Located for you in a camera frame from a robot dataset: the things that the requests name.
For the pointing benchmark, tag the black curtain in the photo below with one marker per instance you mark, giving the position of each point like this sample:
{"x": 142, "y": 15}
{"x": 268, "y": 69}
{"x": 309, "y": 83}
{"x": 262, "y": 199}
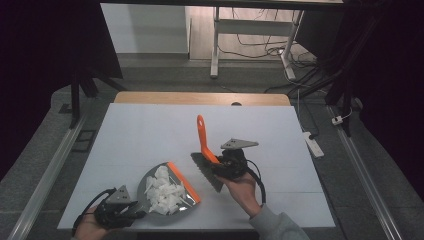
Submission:
{"x": 396, "y": 83}
{"x": 40, "y": 66}

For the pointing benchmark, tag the wooden table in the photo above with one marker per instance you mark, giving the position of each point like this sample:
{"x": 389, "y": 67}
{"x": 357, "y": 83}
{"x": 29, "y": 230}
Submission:
{"x": 186, "y": 98}

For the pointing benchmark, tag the white metal frame stand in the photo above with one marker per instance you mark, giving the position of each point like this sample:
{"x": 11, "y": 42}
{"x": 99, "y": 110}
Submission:
{"x": 266, "y": 51}

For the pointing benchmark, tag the white power strip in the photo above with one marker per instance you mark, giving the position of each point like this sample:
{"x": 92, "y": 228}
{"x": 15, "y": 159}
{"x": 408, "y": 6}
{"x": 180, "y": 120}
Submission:
{"x": 313, "y": 145}

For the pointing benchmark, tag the person's left hand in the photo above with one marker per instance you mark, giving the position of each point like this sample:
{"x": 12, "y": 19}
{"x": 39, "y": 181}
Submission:
{"x": 88, "y": 228}

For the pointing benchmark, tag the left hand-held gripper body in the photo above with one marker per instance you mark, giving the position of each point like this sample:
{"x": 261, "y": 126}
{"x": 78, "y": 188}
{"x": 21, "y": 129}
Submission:
{"x": 115, "y": 211}

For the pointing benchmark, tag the grey dustpan with orange edge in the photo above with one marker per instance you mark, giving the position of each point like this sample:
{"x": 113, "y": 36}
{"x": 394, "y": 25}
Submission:
{"x": 142, "y": 191}

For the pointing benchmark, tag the white frame standing desk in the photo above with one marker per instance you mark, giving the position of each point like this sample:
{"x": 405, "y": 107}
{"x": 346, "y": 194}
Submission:
{"x": 253, "y": 26}

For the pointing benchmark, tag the pile of white paper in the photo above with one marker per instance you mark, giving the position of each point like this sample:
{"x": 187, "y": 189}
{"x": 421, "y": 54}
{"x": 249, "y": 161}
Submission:
{"x": 165, "y": 195}

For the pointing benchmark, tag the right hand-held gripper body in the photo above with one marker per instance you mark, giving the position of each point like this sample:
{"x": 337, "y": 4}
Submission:
{"x": 233, "y": 163}

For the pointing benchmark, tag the aluminium floor rail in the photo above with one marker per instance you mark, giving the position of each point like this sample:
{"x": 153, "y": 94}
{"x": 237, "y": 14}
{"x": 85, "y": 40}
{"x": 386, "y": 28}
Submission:
{"x": 363, "y": 176}
{"x": 50, "y": 173}

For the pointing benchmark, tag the white cabinet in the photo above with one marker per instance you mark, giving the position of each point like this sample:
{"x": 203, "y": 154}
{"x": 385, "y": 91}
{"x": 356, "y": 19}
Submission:
{"x": 145, "y": 28}

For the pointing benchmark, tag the small white adapter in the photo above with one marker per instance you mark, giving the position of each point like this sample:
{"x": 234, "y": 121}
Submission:
{"x": 337, "y": 120}

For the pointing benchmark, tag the white board sheet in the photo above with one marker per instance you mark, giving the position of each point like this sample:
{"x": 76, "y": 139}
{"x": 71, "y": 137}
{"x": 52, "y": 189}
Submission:
{"x": 150, "y": 133}

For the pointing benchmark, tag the person's right hand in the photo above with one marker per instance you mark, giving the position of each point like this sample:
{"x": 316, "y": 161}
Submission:
{"x": 241, "y": 195}

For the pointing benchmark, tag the black floor plate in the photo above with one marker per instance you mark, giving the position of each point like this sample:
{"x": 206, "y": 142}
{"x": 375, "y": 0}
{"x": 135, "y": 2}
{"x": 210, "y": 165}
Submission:
{"x": 84, "y": 140}

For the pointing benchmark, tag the black metal stand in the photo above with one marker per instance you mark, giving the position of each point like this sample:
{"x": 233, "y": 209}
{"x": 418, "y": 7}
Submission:
{"x": 76, "y": 96}
{"x": 346, "y": 100}

